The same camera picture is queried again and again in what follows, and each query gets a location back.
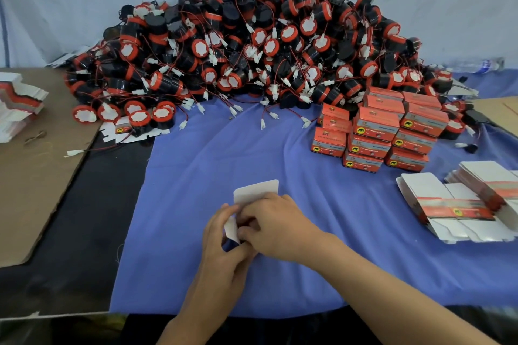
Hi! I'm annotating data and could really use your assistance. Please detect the person's left forearm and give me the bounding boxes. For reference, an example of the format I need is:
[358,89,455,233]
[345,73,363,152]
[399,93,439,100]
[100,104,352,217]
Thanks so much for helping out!
[158,308,228,345]

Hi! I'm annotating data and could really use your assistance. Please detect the person's right forearm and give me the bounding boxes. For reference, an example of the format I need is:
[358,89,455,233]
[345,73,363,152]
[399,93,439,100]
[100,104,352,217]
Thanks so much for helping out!
[311,236,499,345]

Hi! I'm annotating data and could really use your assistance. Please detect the person's left hand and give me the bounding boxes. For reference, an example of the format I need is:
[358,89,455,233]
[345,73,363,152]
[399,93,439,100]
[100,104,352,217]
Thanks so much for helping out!
[185,203,258,321]

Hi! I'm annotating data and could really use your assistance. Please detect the stack of paper boxes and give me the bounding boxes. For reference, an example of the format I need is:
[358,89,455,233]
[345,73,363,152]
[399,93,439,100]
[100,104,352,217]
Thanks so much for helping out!
[395,160,518,245]
[0,72,50,143]

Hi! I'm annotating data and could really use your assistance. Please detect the brown cardboard sheet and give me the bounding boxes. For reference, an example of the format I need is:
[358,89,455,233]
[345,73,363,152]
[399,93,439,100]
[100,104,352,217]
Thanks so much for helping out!
[473,96,518,138]
[0,67,102,267]

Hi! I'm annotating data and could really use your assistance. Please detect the person's right hand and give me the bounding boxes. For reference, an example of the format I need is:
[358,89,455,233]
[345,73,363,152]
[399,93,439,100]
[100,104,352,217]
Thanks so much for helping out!
[236,192,335,269]

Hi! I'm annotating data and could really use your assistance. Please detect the rubber band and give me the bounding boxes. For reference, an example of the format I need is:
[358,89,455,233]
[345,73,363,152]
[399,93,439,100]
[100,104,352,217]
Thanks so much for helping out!
[23,130,48,146]

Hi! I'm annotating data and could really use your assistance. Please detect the blue cloth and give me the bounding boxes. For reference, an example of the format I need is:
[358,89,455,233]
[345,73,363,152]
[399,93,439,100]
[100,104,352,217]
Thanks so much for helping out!
[109,70,518,321]

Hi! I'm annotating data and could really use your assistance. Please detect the pile of black red buzzers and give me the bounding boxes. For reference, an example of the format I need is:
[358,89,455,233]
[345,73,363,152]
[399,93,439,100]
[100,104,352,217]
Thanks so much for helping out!
[63,0,479,135]

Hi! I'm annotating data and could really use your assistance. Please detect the clear plastic bottle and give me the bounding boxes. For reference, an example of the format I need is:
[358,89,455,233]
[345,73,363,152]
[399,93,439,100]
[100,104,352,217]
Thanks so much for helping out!
[449,58,505,75]

